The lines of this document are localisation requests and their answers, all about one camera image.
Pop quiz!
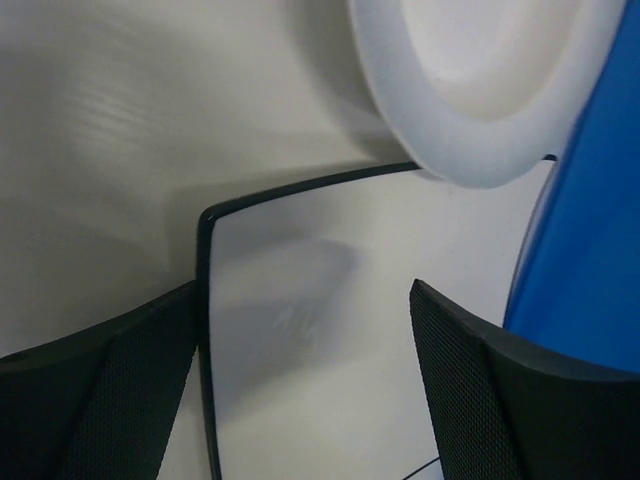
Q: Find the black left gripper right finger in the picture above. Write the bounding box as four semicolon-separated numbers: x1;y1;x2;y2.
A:
409;280;639;479

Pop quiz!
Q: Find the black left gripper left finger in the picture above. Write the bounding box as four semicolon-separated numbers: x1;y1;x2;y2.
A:
1;283;196;479

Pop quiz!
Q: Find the white square black-rimmed plate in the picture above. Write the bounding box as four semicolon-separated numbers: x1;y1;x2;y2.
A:
197;161;552;479

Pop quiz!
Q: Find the white round fluted bowl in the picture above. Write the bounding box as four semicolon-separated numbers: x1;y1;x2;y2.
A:
348;0;626;188

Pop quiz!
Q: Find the blue plastic bin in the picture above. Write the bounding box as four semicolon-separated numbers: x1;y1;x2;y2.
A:
504;1;639;372

